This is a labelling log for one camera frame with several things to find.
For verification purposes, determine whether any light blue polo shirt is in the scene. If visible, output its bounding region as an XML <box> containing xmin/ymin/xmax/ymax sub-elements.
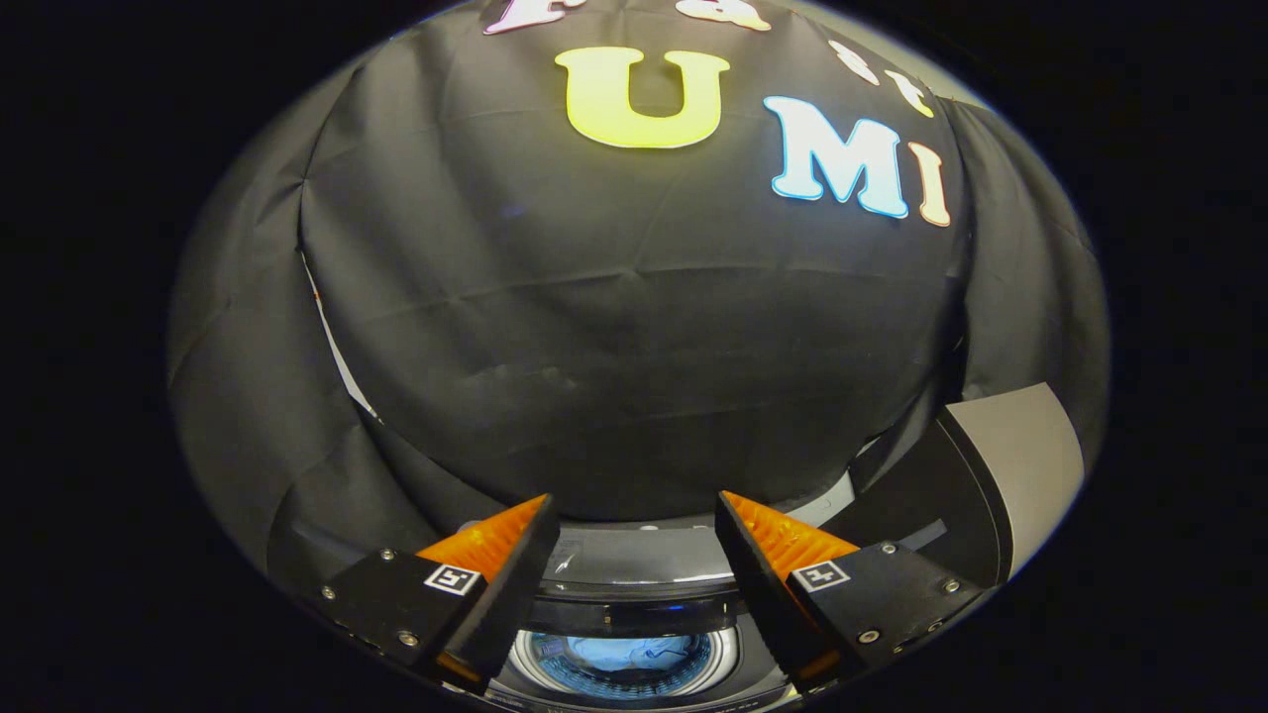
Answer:
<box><xmin>565</xmin><ymin>636</ymin><xmax>694</xmax><ymax>684</ymax></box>

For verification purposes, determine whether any dark grey washing machine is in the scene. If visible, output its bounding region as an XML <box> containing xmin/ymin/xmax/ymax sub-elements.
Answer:
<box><xmin>466</xmin><ymin>473</ymin><xmax>858</xmax><ymax>713</ymax></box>

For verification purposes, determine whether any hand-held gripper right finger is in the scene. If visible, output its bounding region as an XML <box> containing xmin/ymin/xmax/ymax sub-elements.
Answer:
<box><xmin>715</xmin><ymin>489</ymin><xmax>987</xmax><ymax>694</ymax></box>

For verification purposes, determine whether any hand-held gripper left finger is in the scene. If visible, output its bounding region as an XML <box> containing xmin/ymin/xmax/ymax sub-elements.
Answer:
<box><xmin>315</xmin><ymin>493</ymin><xmax>562</xmax><ymax>694</ymax></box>

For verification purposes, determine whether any silver cabinet with black top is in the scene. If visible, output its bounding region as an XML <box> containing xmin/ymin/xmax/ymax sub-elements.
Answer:
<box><xmin>822</xmin><ymin>381</ymin><xmax>1086</xmax><ymax>595</ymax></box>

